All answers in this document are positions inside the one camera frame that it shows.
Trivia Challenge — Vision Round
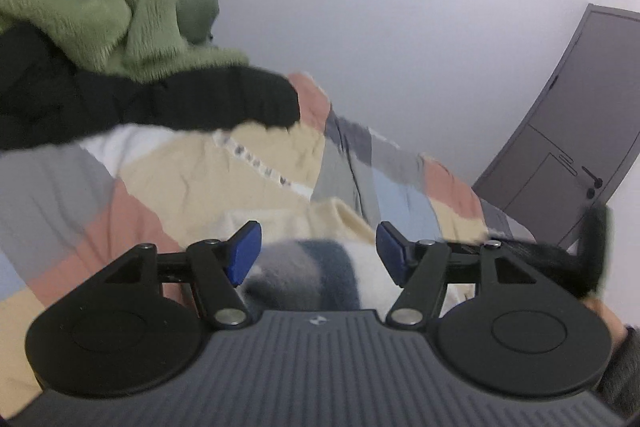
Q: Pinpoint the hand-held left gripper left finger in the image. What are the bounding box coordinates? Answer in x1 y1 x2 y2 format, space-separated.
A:
100 221 262 329

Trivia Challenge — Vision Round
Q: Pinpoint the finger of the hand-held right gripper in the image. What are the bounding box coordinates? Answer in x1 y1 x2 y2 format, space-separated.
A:
505 241 583 280

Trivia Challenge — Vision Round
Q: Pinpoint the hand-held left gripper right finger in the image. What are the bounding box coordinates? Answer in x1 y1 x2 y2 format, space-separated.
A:
376 221 541 329

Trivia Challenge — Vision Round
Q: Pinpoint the cream sweater with blue stripes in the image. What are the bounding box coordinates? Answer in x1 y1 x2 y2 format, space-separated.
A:
220 199 491 313

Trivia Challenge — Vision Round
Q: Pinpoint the person's right forearm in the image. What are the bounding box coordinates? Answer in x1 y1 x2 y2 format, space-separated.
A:
595 327 640 418

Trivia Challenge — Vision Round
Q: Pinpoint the person's right hand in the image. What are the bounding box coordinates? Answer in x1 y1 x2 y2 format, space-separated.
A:
582 296 629 354

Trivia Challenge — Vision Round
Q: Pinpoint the patchwork bed quilt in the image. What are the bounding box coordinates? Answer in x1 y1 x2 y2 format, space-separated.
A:
0 72 538 408

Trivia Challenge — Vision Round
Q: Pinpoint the grey door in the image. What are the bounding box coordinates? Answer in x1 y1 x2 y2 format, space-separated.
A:
472 4 640 253

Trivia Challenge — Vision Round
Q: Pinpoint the black garment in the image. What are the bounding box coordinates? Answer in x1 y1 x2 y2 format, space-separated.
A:
0 24 301 152

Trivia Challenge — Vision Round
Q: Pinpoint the green fleece garment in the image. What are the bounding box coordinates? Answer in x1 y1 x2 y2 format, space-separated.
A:
0 0 251 82

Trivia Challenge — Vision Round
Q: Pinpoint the black door handle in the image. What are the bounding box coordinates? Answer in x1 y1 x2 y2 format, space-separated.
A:
581 166 604 201

